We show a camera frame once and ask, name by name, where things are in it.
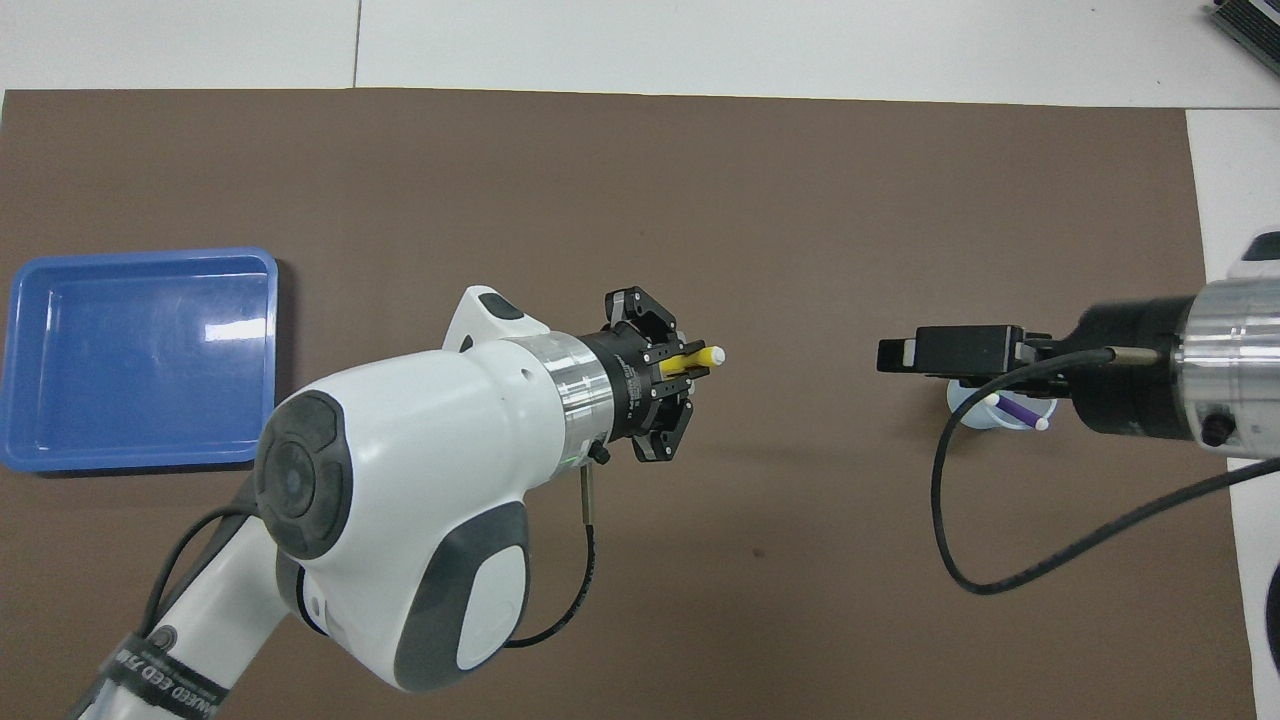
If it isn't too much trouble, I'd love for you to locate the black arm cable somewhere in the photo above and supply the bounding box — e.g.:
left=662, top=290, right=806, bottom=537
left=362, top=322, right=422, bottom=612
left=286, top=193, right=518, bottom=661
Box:
left=930, top=345, right=1280, bottom=597
left=138, top=463, right=602, bottom=649

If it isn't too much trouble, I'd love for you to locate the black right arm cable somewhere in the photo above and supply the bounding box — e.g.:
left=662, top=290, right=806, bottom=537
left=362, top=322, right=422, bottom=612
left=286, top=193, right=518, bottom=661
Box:
left=930, top=345, right=1280, bottom=597

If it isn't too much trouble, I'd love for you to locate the yellow highlighter pen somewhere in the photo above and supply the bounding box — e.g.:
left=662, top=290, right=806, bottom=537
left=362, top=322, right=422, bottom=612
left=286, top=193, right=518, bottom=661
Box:
left=657, top=346, right=727, bottom=380

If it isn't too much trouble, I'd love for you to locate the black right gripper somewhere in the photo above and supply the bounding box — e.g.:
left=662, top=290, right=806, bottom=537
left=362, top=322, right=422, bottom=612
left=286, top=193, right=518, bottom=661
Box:
left=876, top=297, right=1199, bottom=443

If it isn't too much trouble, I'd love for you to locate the purple highlighter pen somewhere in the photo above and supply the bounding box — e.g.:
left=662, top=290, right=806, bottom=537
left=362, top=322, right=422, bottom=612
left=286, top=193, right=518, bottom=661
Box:
left=983, top=393, right=1052, bottom=433

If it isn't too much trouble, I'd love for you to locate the blue plastic tray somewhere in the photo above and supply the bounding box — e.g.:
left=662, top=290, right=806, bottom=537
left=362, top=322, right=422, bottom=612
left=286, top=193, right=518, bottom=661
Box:
left=0, top=247, right=280, bottom=474

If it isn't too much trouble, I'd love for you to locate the grey ribbed device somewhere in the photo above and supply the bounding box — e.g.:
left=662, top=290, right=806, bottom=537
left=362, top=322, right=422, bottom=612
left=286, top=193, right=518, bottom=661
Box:
left=1205, top=0, right=1280, bottom=53

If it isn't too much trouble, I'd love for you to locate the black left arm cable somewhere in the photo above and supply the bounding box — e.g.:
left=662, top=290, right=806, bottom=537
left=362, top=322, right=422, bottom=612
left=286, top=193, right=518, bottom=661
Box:
left=138, top=463, right=602, bottom=649

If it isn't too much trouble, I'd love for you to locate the large brown table mat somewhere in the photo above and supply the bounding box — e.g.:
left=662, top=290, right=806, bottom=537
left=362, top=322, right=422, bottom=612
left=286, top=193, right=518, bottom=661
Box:
left=0, top=88, right=1259, bottom=720

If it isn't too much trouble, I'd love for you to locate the translucent white plastic cup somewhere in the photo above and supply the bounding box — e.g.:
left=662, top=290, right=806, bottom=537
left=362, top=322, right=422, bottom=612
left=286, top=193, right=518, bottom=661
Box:
left=946, top=376, right=1060, bottom=432

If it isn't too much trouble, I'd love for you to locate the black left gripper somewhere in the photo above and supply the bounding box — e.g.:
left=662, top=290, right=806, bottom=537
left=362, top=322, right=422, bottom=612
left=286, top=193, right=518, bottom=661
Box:
left=578, top=286, right=713, bottom=465

